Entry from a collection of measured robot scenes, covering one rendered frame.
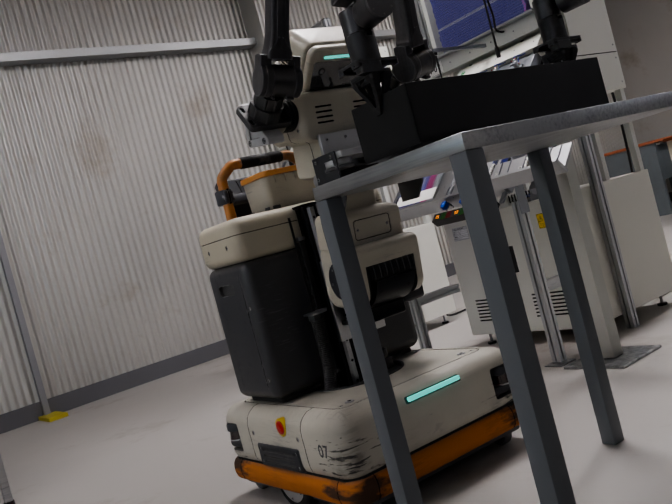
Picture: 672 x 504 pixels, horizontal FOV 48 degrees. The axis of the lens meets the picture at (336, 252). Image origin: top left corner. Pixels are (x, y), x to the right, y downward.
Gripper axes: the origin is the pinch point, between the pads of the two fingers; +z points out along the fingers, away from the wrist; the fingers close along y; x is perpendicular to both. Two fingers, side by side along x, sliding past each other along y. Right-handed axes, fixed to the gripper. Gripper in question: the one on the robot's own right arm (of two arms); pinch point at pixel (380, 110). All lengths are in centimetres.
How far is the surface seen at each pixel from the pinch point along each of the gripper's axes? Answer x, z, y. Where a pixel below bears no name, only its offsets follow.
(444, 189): 126, 10, 130
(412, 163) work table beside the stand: -12.4, 12.5, -6.7
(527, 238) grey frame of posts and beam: 86, 38, 126
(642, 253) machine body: 91, 60, 201
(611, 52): 90, -30, 216
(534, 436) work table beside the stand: -23, 60, -6
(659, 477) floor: -4, 90, 46
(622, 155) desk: 382, 6, 638
